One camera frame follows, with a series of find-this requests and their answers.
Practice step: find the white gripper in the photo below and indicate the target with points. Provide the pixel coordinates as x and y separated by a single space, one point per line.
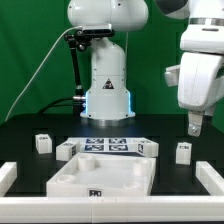
201 85

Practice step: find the white square table top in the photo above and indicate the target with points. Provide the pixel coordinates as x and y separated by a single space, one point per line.
102 175

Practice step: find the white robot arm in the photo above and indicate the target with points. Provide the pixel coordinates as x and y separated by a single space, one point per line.
108 100

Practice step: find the white U-shaped obstacle fence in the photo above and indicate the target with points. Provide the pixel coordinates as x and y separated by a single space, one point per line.
66 210

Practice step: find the apriltag base sheet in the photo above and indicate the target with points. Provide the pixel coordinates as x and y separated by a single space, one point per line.
109 145

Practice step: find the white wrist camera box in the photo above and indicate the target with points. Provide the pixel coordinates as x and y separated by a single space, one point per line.
172 75

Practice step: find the grey camera on mount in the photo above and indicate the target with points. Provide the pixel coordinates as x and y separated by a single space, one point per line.
97 30

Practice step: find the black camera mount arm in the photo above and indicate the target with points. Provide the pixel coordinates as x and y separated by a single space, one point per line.
76 60

